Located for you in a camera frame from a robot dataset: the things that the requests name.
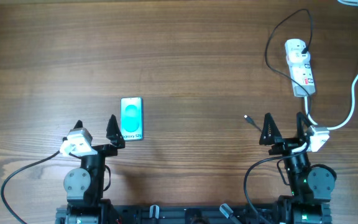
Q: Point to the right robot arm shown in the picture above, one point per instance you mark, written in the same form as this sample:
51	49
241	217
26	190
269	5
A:
311	185

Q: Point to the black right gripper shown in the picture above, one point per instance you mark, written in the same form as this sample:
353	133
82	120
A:
286	145

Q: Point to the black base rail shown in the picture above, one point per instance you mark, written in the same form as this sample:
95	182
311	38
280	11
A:
269	213

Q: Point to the turquoise screen smartphone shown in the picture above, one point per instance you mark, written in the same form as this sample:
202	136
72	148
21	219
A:
132	126

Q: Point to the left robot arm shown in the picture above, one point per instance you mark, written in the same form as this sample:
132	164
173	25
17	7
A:
85	185

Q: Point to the white power strip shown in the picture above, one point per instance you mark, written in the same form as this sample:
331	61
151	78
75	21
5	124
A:
302	80

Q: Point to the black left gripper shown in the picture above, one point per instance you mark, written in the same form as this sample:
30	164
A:
101	149

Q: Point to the white USB charger plug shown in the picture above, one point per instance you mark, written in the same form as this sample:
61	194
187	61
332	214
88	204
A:
294	52

